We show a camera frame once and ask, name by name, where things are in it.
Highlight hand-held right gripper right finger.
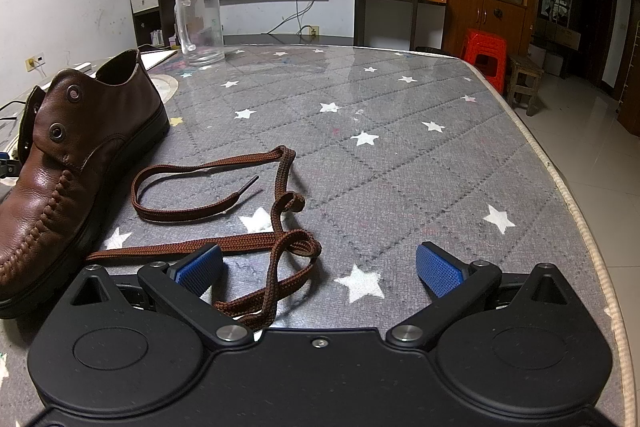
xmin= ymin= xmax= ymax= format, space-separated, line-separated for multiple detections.
xmin=385 ymin=241 xmax=572 ymax=350

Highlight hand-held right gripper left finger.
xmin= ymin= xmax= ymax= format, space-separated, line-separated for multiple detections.
xmin=70 ymin=243 xmax=255 ymax=349

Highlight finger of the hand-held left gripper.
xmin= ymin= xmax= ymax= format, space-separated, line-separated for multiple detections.
xmin=0 ymin=150 xmax=21 ymax=180

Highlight brown leather shoe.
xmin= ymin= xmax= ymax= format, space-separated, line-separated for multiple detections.
xmin=0 ymin=48 xmax=171 ymax=320

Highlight brown shoelace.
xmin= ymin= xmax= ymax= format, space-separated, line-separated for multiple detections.
xmin=86 ymin=146 xmax=323 ymax=333

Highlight grey star-print table mat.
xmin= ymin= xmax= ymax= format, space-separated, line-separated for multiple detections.
xmin=0 ymin=44 xmax=631 ymax=427

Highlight long white bar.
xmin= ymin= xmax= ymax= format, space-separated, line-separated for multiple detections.
xmin=56 ymin=63 xmax=94 ymax=80

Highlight round built-in cooker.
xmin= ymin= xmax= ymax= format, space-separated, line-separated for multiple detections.
xmin=152 ymin=74 xmax=179 ymax=104

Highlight white notebook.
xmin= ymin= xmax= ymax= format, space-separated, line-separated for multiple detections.
xmin=137 ymin=48 xmax=177 ymax=70

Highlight small wooden stool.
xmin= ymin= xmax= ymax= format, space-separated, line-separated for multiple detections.
xmin=506 ymin=54 xmax=545 ymax=116

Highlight red plastic stool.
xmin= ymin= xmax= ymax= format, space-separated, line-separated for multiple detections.
xmin=459 ymin=28 xmax=508 ymax=88

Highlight white storage bins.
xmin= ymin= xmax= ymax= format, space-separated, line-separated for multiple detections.
xmin=527 ymin=42 xmax=566 ymax=76

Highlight clear glass jar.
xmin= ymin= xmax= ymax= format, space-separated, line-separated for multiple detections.
xmin=174 ymin=0 xmax=225 ymax=66

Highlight cardboard box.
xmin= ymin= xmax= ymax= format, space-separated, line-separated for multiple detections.
xmin=554 ymin=24 xmax=582 ymax=52

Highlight dark wooden door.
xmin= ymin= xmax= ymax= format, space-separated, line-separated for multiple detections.
xmin=572 ymin=0 xmax=621 ymax=90

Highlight black television cable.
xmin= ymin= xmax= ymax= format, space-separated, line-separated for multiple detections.
xmin=267 ymin=0 xmax=316 ymax=36

